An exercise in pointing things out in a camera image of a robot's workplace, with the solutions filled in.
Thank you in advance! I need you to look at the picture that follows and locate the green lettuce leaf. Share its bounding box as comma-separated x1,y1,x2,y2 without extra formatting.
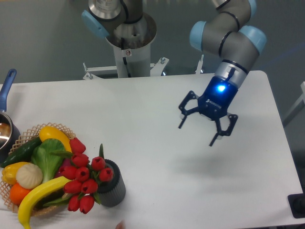
31,139,65,183

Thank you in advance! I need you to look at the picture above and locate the green cucumber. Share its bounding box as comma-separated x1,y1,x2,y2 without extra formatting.
0,137,42,168

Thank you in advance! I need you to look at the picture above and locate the woven wicker basket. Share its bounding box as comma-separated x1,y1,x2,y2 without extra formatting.
0,123,76,217

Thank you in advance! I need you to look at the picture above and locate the yellow banana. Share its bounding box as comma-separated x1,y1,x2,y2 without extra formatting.
18,177,71,229

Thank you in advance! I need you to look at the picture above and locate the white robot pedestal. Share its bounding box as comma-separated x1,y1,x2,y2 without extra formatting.
83,16,179,80

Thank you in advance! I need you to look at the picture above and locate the white frame at right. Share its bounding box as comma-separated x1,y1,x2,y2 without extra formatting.
282,82,305,128

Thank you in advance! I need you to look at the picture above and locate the black box at table edge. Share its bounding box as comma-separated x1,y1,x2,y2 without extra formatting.
287,193,305,219

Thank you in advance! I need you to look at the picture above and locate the red tulip bouquet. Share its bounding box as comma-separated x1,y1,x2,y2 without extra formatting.
44,137,114,214

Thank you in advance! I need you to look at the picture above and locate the white steamed bun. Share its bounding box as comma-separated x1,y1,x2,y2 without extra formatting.
16,163,43,189

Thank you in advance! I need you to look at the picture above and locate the purple eggplant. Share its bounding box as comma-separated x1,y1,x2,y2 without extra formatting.
54,158,71,178

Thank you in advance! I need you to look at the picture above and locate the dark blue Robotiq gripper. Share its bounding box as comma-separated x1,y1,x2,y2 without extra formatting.
177,75,239,147

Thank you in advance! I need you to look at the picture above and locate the dark grey ribbed vase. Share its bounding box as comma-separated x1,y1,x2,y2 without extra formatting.
97,159,126,208

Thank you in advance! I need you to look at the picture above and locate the yellow squash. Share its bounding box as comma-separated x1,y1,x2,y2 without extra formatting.
39,126,72,152

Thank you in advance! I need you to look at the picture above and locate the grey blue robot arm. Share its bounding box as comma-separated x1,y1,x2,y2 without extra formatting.
81,0,267,138

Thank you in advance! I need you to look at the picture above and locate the black cable on pedestal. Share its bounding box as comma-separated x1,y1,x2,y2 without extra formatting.
120,37,131,78

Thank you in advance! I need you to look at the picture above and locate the yellow bell pepper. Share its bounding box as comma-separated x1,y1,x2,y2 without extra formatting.
1,162,29,185

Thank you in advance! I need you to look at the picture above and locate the orange fruit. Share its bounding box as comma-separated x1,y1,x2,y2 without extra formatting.
9,183,31,206

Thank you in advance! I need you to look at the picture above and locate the blue handled saucepan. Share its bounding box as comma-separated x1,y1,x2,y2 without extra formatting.
0,69,20,163

